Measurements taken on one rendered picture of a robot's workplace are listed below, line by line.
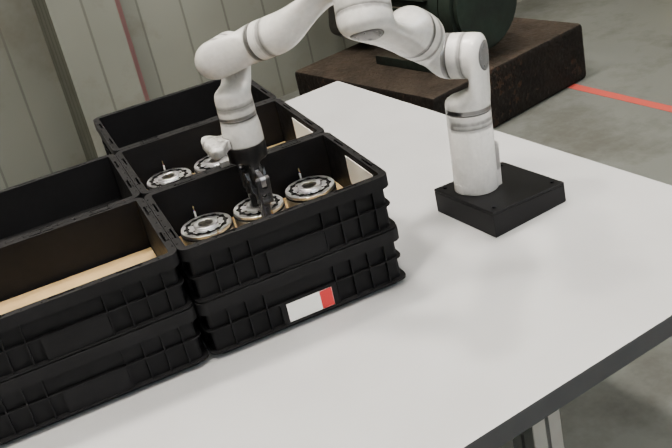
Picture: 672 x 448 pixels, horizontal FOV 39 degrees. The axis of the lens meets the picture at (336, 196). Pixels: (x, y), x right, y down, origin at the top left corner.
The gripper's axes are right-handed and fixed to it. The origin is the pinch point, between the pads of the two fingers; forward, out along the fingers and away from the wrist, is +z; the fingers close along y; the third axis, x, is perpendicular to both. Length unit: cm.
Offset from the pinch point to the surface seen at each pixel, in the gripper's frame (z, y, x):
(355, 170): -3.3, -5.5, -18.4
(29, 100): 41, 295, 28
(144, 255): 3.7, 6.4, 23.5
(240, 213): 0.7, 2.9, 3.8
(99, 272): 3.8, 6.3, 32.5
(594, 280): 17, -40, -46
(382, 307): 16.8, -22.5, -11.9
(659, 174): 86, 95, -170
